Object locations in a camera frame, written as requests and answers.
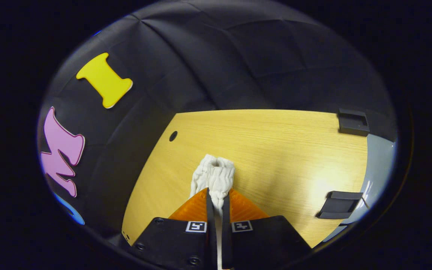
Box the black table clamp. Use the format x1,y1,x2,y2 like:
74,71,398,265
337,108,371,137
316,190,363,220

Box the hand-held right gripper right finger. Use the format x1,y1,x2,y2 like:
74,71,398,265
222,188,313,270

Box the white jeans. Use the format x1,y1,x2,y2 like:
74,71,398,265
190,154,235,270

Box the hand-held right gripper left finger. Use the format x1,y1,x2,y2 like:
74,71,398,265
129,187,217,270

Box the black backdrop cloth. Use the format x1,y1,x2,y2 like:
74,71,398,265
38,0,396,240

